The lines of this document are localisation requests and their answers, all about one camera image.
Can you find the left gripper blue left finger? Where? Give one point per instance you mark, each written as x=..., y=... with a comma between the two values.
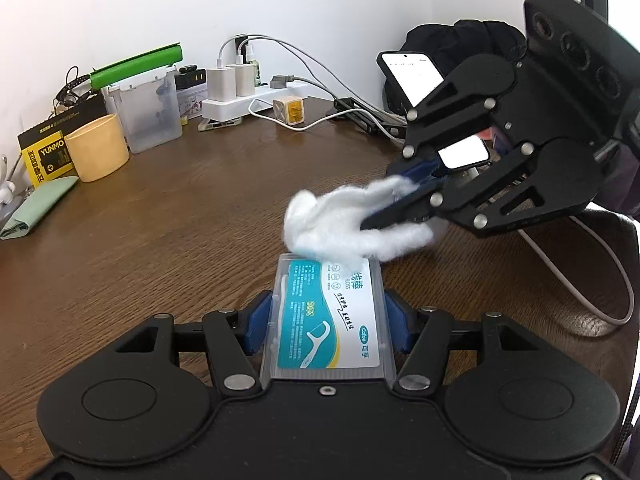
x=232, y=337

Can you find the green spray bottle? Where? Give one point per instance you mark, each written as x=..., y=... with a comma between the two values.
x=257, y=77

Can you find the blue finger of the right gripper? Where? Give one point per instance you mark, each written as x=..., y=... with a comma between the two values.
x=395, y=209
x=418, y=170

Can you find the white cotton wad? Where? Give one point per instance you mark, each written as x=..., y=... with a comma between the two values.
x=327, y=228

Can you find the white charger left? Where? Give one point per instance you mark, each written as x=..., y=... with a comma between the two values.
x=221, y=84

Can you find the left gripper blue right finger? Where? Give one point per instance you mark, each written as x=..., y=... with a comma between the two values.
x=423, y=337

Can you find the clear floss pick box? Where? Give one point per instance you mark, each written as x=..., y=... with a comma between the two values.
x=327, y=323

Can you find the yellow white plug cube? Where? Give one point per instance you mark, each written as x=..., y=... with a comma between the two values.
x=289, y=109

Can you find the black power adapter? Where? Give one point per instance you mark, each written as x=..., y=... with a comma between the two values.
x=189, y=76

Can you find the white power strip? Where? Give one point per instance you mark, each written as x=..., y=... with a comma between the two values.
x=260, y=100

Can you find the clear container green lid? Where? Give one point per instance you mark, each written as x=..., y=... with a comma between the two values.
x=141, y=91

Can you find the green folded cloth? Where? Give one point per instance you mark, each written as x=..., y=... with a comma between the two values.
x=36, y=206

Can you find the smartphone lit screen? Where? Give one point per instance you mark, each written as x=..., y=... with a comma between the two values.
x=412, y=76

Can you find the white charger right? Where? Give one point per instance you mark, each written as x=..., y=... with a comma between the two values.
x=244, y=79

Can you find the black clothing pile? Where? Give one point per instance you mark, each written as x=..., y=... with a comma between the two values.
x=447, y=46

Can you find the white astronaut figurine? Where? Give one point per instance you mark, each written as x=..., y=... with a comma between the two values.
x=9, y=201

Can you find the white charger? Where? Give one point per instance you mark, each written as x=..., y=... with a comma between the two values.
x=244, y=79
x=221, y=84

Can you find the yellow black battery box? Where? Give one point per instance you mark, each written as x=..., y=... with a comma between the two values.
x=43, y=147

